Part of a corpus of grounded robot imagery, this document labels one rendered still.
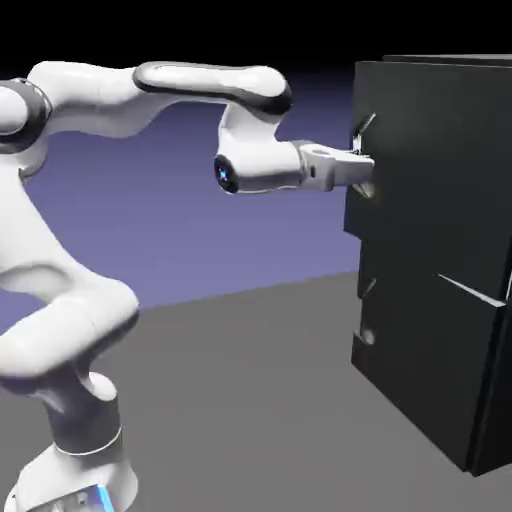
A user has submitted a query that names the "curved metal door handle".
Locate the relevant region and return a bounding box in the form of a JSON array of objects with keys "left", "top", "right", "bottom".
[
  {"left": 353, "top": 276, "right": 378, "bottom": 347},
  {"left": 350, "top": 112, "right": 378, "bottom": 200}
]

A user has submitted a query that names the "black cabinet door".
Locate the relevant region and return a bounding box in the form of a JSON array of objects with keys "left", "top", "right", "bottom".
[
  {"left": 350, "top": 235, "right": 503, "bottom": 472},
  {"left": 342, "top": 60, "right": 512, "bottom": 305}
]

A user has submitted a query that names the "black cabinet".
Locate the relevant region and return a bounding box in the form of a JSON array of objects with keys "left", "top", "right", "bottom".
[{"left": 342, "top": 54, "right": 512, "bottom": 478}]

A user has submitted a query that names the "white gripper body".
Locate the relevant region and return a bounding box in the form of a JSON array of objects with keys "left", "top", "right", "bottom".
[{"left": 330, "top": 154, "right": 376, "bottom": 191}]

